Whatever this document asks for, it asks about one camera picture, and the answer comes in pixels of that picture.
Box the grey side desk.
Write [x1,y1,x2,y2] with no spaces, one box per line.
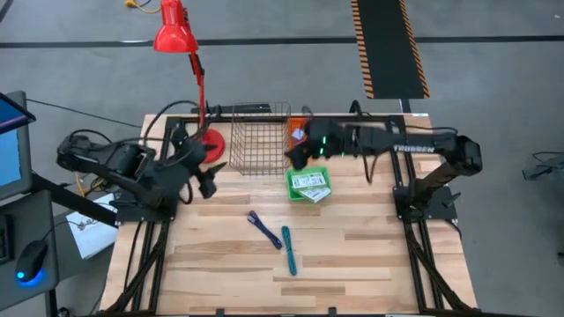
[0,188,61,317]

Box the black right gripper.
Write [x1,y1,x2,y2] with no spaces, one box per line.
[286,117,349,172]

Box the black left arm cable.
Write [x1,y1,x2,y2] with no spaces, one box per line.
[143,100,209,147]

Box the black diagonal support bar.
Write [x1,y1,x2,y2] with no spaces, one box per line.
[30,173,121,228]

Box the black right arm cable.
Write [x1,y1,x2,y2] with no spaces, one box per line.
[361,149,379,185]

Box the white cardboard box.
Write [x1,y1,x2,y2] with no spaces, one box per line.
[65,193,120,260]

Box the orange plastic bin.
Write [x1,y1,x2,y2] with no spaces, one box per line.
[288,115,310,153]

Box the computer monitor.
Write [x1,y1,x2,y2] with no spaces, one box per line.
[0,90,36,202]

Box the green plastic bin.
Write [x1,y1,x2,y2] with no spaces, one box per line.
[285,166,332,203]

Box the yellow plug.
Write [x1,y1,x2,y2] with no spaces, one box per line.
[124,0,162,14]

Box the yellow cable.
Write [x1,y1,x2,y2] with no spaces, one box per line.
[75,173,96,197]

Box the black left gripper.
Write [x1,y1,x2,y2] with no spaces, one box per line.
[174,138,228,199]

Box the green and white acer box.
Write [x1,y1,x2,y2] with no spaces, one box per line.
[298,187,332,204]

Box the black table frame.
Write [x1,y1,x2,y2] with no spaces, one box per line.
[105,113,481,316]

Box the black yellow striped floor mat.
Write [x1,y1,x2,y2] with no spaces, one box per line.
[351,0,431,100]

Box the black keyboard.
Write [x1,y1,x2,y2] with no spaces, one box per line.
[0,214,13,264]

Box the grey stand foot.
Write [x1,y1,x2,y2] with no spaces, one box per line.
[522,151,564,181]

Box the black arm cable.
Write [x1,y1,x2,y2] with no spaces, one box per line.
[361,149,379,185]
[143,100,209,147]

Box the black computer mouse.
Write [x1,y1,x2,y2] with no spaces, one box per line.
[15,240,48,285]

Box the red desk lamp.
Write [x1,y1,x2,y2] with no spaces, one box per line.
[152,0,226,165]

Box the wire mesh basket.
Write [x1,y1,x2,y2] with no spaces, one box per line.
[228,101,293,177]

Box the blue purple tool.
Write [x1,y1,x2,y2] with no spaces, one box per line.
[247,210,284,251]

